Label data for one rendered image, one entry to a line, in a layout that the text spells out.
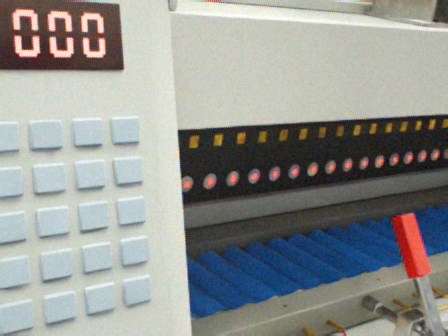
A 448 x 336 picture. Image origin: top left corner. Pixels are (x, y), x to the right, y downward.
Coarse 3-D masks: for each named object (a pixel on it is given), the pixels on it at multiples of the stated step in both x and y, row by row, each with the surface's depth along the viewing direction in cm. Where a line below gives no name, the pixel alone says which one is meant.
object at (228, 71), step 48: (192, 0) 31; (240, 0) 33; (288, 0) 35; (336, 0) 37; (384, 0) 38; (432, 0) 35; (192, 48) 26; (240, 48) 27; (288, 48) 29; (336, 48) 31; (384, 48) 33; (432, 48) 35; (192, 96) 27; (240, 96) 28; (288, 96) 30; (336, 96) 32; (384, 96) 34; (432, 96) 36
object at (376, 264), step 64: (256, 128) 49; (320, 128) 52; (384, 128) 57; (192, 192) 47; (256, 192) 51; (320, 192) 54; (384, 192) 60; (192, 256) 45; (256, 256) 46; (320, 256) 47; (384, 256) 48; (192, 320) 36; (256, 320) 36; (320, 320) 39; (384, 320) 43
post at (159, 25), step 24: (168, 0) 25; (168, 24) 25; (168, 48) 25; (168, 72) 25; (168, 96) 25; (168, 120) 25; (168, 144) 25; (168, 168) 25; (168, 192) 25; (168, 216) 25; (168, 240) 25; (168, 264) 25; (168, 288) 25
